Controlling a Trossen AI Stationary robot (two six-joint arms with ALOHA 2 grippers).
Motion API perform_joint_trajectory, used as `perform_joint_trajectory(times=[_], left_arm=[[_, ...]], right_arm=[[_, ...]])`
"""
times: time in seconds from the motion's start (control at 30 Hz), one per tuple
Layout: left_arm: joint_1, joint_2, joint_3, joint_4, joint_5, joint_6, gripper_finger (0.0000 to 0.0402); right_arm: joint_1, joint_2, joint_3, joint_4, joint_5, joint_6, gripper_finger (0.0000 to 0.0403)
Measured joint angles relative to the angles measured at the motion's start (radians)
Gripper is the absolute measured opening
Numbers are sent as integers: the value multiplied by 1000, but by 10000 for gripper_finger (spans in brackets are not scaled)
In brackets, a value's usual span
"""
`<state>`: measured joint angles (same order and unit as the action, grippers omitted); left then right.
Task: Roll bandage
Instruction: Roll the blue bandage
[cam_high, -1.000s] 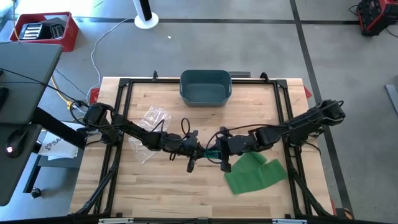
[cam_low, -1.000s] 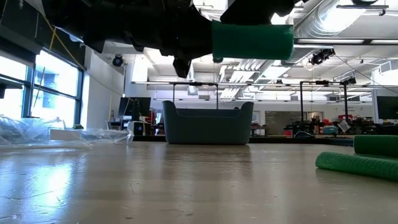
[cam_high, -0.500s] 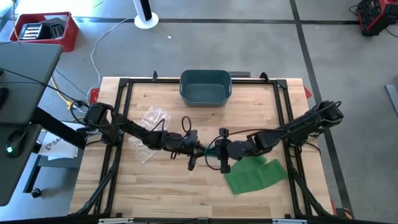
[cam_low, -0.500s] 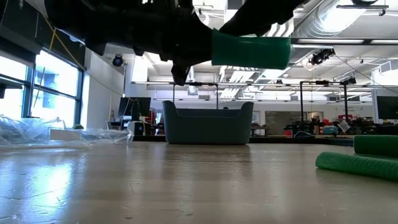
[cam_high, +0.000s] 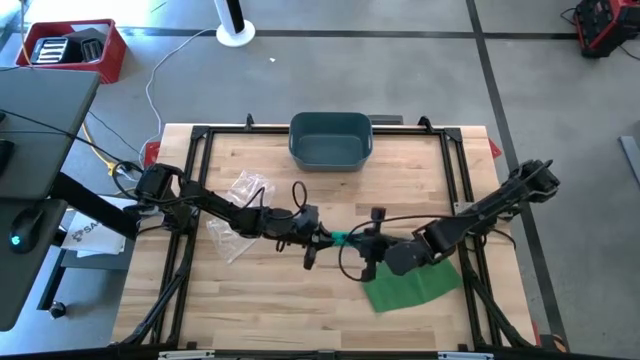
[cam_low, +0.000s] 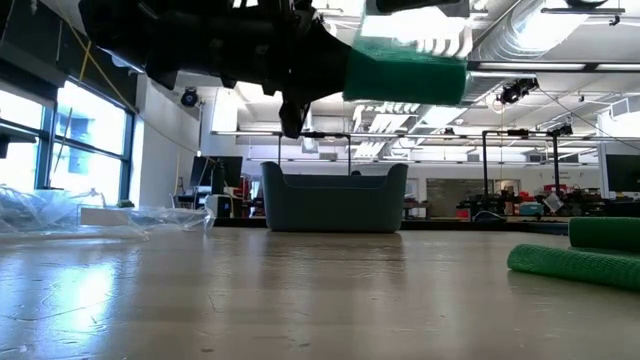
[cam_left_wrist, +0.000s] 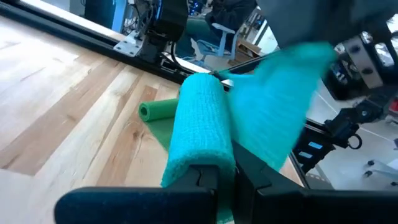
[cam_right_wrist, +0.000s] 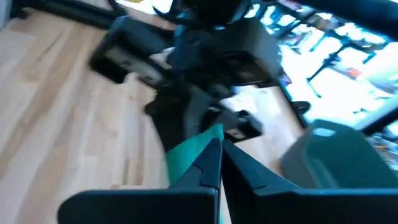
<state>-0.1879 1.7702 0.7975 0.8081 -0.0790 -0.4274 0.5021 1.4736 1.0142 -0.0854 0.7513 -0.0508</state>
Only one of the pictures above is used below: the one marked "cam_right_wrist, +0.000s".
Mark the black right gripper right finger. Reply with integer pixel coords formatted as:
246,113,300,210
222,139,398,224

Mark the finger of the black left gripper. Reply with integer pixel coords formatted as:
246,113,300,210
144,86,219,152

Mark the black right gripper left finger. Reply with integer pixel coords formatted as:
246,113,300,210
57,138,222,224

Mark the teal elastic bandage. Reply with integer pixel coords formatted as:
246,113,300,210
164,123,224,186

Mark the teal plastic bin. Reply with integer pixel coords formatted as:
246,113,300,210
279,119,398,190

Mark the black metal table frame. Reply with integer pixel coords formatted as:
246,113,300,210
9,0,125,30

